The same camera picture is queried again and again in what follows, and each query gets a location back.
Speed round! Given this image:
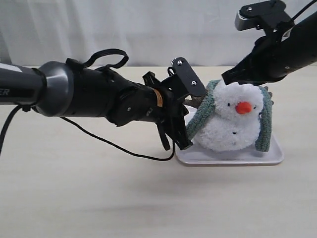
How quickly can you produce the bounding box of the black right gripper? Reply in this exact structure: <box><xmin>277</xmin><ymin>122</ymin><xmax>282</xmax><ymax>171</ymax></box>
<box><xmin>221</xmin><ymin>36</ymin><xmax>290</xmax><ymax>85</ymax></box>

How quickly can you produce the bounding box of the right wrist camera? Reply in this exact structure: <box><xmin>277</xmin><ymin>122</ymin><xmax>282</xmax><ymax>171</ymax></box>
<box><xmin>234</xmin><ymin>0</ymin><xmax>295</xmax><ymax>35</ymax></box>

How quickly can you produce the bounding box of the white backdrop curtain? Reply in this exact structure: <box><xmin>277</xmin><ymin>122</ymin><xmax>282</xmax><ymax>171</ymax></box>
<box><xmin>0</xmin><ymin>0</ymin><xmax>317</xmax><ymax>67</ymax></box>

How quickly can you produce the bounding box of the teal fleece scarf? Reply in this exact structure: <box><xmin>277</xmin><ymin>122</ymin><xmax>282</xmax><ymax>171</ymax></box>
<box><xmin>185</xmin><ymin>79</ymin><xmax>274</xmax><ymax>153</ymax></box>

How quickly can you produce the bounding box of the white plastic tray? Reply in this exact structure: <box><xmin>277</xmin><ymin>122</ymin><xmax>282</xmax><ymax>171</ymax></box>
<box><xmin>176</xmin><ymin>109</ymin><xmax>284</xmax><ymax>167</ymax></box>

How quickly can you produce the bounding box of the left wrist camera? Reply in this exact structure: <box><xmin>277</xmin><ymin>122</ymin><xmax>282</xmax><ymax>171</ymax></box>
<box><xmin>168</xmin><ymin>57</ymin><xmax>206</xmax><ymax>99</ymax></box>

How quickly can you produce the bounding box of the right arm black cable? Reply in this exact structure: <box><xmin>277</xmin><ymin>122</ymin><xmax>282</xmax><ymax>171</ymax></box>
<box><xmin>291</xmin><ymin>0</ymin><xmax>317</xmax><ymax>23</ymax></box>

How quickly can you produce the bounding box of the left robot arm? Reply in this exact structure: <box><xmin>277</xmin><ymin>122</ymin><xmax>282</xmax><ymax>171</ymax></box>
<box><xmin>0</xmin><ymin>60</ymin><xmax>192</xmax><ymax>149</ymax></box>

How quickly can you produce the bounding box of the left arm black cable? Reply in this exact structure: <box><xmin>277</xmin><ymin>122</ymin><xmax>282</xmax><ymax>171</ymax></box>
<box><xmin>0</xmin><ymin>49</ymin><xmax>177</xmax><ymax>161</ymax></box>

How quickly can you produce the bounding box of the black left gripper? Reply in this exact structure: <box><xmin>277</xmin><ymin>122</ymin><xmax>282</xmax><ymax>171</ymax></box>
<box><xmin>142</xmin><ymin>71</ymin><xmax>193</xmax><ymax>151</ymax></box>

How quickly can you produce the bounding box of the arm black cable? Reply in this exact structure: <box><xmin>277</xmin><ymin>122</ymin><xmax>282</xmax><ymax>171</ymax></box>
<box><xmin>291</xmin><ymin>0</ymin><xmax>317</xmax><ymax>23</ymax></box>
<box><xmin>0</xmin><ymin>49</ymin><xmax>177</xmax><ymax>161</ymax></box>

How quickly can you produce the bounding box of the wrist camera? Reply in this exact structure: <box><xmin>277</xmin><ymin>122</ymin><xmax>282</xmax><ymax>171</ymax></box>
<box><xmin>168</xmin><ymin>57</ymin><xmax>206</xmax><ymax>99</ymax></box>
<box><xmin>234</xmin><ymin>0</ymin><xmax>295</xmax><ymax>35</ymax></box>

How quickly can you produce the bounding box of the white snowman plush toy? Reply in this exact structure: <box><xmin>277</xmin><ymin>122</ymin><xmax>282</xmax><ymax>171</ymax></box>
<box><xmin>184</xmin><ymin>80</ymin><xmax>274</xmax><ymax>152</ymax></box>

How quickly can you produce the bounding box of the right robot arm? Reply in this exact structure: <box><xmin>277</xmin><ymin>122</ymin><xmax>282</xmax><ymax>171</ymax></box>
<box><xmin>221</xmin><ymin>13</ymin><xmax>317</xmax><ymax>85</ymax></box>

